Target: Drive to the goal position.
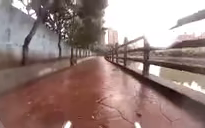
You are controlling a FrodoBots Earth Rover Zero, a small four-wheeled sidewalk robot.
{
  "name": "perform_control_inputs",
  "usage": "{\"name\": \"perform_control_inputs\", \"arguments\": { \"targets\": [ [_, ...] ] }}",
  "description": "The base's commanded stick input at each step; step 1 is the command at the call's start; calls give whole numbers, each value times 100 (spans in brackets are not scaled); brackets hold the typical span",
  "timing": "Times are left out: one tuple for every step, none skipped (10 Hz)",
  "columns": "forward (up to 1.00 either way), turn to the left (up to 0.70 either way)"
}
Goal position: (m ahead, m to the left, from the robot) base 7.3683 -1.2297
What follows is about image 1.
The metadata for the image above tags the tall building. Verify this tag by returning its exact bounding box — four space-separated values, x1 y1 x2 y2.
107 28 119 46

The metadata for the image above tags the red paved path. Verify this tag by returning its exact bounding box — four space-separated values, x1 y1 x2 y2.
0 55 205 128

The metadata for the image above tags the dark wooden railing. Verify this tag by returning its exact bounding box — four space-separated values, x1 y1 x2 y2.
104 35 205 78

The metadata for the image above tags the grey kerb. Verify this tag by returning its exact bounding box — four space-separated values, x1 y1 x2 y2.
0 55 98 98

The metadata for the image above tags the river water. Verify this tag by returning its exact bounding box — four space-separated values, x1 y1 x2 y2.
126 59 205 98

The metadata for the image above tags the elevated bridge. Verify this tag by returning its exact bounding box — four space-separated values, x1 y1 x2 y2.
169 6 205 31

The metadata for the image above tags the grey concrete wall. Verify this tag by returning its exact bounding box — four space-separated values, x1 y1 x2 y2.
0 0 94 72

